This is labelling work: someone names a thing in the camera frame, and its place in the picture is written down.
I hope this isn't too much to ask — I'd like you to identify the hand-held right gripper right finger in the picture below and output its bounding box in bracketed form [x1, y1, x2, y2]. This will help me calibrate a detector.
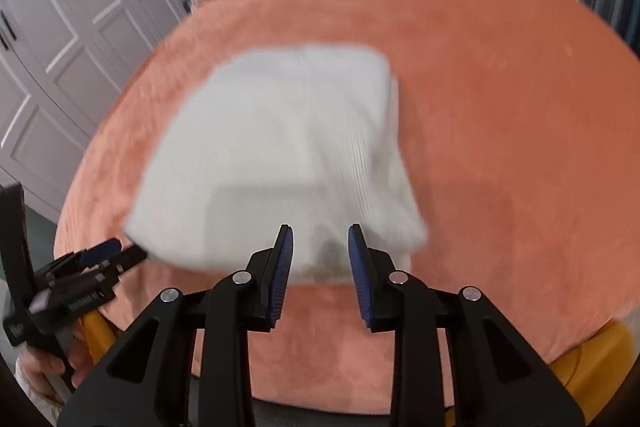
[348, 223, 584, 427]

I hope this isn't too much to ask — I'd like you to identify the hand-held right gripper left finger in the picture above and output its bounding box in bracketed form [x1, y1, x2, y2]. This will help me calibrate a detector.
[57, 224, 295, 427]

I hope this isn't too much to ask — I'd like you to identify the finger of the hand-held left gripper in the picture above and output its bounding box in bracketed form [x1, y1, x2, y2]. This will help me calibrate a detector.
[95, 245, 149, 282]
[46, 238, 124, 279]

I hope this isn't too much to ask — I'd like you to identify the cream knit sweater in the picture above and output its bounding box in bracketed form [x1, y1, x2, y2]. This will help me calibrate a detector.
[125, 42, 431, 286]

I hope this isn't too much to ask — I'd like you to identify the person's left hand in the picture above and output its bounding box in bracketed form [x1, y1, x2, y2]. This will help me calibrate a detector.
[17, 339, 96, 408]

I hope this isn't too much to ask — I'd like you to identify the orange plush blanket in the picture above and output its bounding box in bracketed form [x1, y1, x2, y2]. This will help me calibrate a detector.
[52, 0, 640, 410]

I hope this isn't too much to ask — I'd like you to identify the white panelled wardrobe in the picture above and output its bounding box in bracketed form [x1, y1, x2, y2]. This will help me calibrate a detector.
[0, 0, 194, 224]

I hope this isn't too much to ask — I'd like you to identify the yellow bed frame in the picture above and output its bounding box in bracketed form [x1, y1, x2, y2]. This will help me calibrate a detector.
[82, 311, 637, 427]

